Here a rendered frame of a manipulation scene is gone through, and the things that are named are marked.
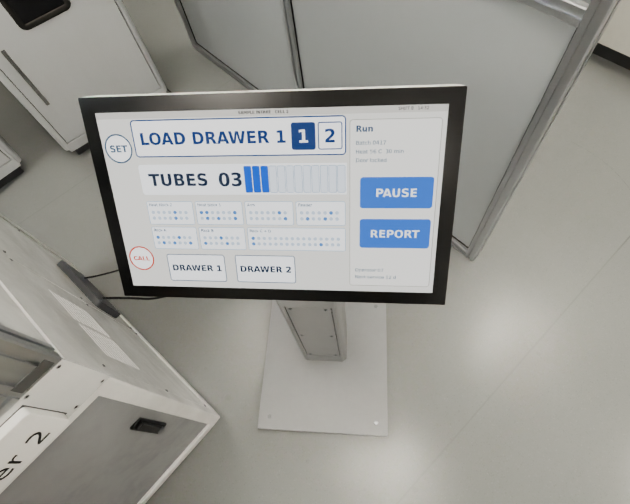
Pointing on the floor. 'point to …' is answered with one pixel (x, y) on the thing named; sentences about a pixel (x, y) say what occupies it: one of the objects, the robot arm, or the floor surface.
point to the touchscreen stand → (326, 368)
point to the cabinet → (66, 443)
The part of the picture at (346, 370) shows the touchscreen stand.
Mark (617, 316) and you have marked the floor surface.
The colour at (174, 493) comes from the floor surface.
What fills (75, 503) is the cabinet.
